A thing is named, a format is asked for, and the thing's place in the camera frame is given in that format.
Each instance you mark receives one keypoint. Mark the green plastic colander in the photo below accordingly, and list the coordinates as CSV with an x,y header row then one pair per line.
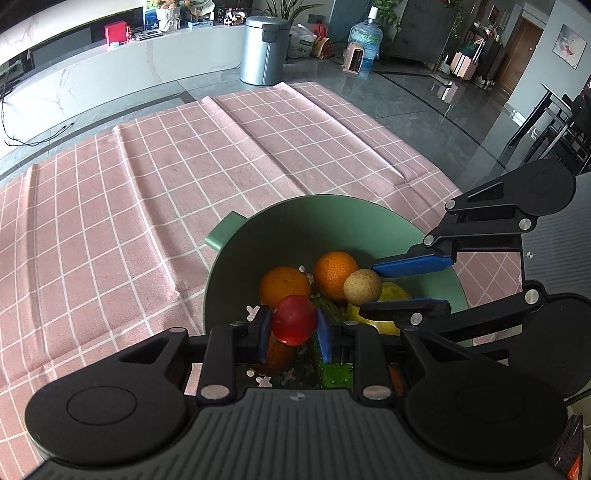
x,y
277,230

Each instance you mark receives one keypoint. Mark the brown wooden door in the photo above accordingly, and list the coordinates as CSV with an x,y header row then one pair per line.
x,y
521,55

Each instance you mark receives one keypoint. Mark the potted long-leaf plant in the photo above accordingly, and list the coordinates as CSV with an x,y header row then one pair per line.
x,y
288,9

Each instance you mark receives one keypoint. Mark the black and white ornament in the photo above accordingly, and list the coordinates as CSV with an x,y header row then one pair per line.
x,y
230,14

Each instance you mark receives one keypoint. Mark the grey pedal bin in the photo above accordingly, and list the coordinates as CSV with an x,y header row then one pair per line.
x,y
263,50

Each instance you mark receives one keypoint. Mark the pink suitcase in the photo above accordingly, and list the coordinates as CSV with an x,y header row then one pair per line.
x,y
461,65

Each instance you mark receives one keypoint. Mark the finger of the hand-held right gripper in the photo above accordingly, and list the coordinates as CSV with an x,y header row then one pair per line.
x,y
425,303
411,266

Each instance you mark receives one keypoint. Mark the framed wall painting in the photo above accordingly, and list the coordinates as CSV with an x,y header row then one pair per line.
x,y
570,46

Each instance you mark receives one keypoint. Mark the white plastic bag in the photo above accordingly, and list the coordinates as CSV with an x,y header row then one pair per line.
x,y
300,42

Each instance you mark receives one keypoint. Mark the pink checked tablecloth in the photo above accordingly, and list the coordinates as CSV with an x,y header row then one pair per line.
x,y
138,207

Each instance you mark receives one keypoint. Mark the dark cabinet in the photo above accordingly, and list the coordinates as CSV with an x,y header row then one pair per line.
x,y
425,27

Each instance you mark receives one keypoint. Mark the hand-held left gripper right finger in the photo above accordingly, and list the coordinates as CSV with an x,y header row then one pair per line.
x,y
324,337

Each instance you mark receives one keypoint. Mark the large yellow-green citrus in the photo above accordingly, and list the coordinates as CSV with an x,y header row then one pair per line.
x,y
397,293

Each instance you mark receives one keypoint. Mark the orange mandarin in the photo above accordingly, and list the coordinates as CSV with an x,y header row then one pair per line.
x,y
284,286
334,274

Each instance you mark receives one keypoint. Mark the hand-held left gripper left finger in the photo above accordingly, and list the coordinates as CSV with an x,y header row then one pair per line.
x,y
264,334

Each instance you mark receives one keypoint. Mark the blue water jug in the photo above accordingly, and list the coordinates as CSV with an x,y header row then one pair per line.
x,y
367,37

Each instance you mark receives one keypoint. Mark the brown round potato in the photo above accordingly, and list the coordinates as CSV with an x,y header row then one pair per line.
x,y
362,286

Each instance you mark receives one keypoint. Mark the white marble television console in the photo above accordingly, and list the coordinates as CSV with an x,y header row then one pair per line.
x,y
115,74

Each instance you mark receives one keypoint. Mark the small beige heater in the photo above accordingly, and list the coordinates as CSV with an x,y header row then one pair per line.
x,y
354,57

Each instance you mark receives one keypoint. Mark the red bag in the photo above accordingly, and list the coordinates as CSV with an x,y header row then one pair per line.
x,y
322,45

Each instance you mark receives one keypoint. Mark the green cucumber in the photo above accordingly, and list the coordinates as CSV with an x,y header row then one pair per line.
x,y
333,371

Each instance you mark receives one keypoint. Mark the brown teddy bear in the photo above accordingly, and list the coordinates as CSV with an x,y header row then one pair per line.
x,y
166,2

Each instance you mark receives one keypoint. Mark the black dining chair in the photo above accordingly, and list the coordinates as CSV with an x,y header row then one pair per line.
x,y
554,117

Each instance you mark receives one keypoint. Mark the red tomato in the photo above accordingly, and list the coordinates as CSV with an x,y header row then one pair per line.
x,y
294,321

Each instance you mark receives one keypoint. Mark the hanging ivy plant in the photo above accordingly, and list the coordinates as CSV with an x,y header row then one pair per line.
x,y
388,11

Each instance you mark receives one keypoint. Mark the small red box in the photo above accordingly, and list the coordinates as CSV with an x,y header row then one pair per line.
x,y
115,33

